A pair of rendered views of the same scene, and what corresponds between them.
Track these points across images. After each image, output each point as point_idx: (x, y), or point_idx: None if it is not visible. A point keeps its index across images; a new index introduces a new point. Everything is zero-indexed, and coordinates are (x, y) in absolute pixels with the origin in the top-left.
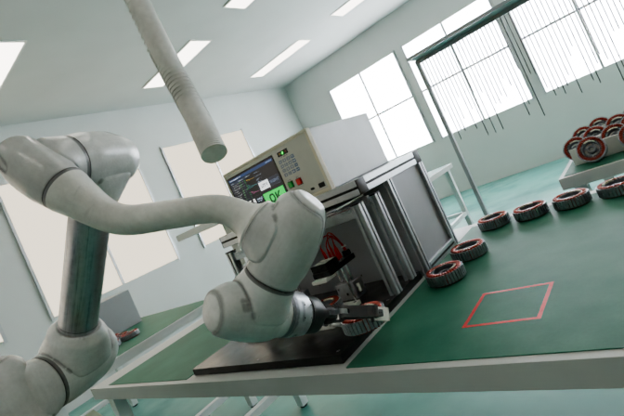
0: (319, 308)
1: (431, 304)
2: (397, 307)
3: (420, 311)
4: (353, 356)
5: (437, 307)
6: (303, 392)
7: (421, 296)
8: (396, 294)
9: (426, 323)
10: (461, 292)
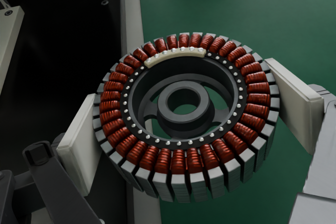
0: None
1: (229, 6)
2: (134, 18)
3: (220, 28)
4: (144, 212)
5: (262, 16)
6: None
7: None
8: None
9: (290, 66)
10: None
